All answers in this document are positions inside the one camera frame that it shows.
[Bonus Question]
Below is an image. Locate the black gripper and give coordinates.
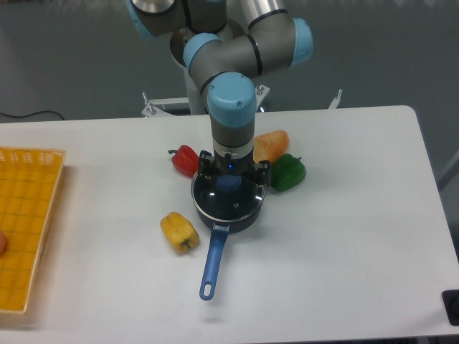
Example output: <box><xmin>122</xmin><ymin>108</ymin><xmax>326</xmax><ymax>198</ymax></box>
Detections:
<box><xmin>198</xmin><ymin>150</ymin><xmax>271</xmax><ymax>186</ymax></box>

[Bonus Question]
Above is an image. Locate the glass lid blue knob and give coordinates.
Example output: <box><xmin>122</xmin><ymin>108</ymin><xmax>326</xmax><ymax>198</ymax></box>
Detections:
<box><xmin>191</xmin><ymin>173</ymin><xmax>265</xmax><ymax>222</ymax></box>

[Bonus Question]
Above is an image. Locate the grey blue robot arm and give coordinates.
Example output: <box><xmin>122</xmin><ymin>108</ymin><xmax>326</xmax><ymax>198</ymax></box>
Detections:
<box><xmin>126</xmin><ymin>1</ymin><xmax>313</xmax><ymax>185</ymax></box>

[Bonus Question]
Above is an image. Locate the dark blue saucepan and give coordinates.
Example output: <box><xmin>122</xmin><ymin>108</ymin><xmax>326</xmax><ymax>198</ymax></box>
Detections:
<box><xmin>190</xmin><ymin>168</ymin><xmax>267</xmax><ymax>301</ymax></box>

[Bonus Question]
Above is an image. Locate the orange bread loaf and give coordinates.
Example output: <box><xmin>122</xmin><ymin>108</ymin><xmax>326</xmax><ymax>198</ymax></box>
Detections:
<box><xmin>253</xmin><ymin>130</ymin><xmax>290</xmax><ymax>163</ymax></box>

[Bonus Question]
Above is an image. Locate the red bell pepper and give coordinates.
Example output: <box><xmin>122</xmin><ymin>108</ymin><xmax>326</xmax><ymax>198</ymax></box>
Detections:
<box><xmin>168</xmin><ymin>145</ymin><xmax>199</xmax><ymax>178</ymax></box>

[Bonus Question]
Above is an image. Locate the green bell pepper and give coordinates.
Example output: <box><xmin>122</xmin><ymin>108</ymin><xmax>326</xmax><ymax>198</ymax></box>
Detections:
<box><xmin>270</xmin><ymin>153</ymin><xmax>307</xmax><ymax>192</ymax></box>

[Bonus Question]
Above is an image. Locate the yellow bell pepper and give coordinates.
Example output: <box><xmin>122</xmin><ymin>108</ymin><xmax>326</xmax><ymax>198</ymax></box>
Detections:
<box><xmin>160</xmin><ymin>212</ymin><xmax>200</xmax><ymax>254</ymax></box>

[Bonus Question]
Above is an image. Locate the yellow woven basket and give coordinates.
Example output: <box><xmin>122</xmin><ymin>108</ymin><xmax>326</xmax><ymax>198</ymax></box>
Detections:
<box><xmin>1</xmin><ymin>146</ymin><xmax>66</xmax><ymax>314</ymax></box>

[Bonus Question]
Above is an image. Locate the grey table leg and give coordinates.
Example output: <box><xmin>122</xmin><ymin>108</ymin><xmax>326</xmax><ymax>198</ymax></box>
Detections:
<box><xmin>436</xmin><ymin>150</ymin><xmax>459</xmax><ymax>192</ymax></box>

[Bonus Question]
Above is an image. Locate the black table corner device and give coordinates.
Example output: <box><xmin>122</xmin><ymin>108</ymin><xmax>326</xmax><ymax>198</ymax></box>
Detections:
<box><xmin>442</xmin><ymin>290</ymin><xmax>459</xmax><ymax>326</ymax></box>

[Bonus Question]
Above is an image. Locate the black floor cable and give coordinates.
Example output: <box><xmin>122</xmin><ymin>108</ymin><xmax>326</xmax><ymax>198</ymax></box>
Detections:
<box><xmin>0</xmin><ymin>110</ymin><xmax>65</xmax><ymax>120</ymax></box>

